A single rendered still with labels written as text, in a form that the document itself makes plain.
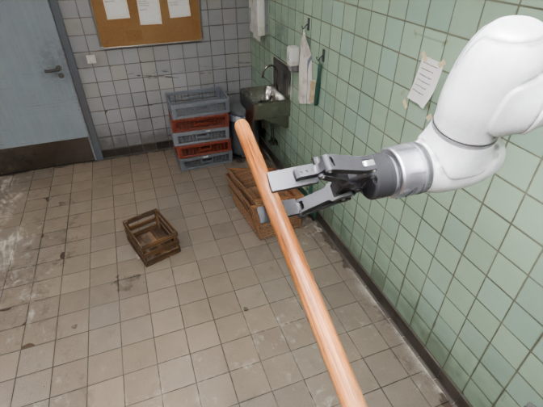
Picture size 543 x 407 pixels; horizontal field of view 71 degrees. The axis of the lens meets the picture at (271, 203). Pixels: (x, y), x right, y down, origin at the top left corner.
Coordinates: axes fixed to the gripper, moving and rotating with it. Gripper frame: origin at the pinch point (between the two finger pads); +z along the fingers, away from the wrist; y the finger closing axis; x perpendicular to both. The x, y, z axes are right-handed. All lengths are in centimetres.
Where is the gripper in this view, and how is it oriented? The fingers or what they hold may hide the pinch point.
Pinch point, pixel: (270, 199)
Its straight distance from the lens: 59.8
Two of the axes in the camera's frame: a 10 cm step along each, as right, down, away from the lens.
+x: -2.6, -9.1, 3.1
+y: -1.2, 3.5, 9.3
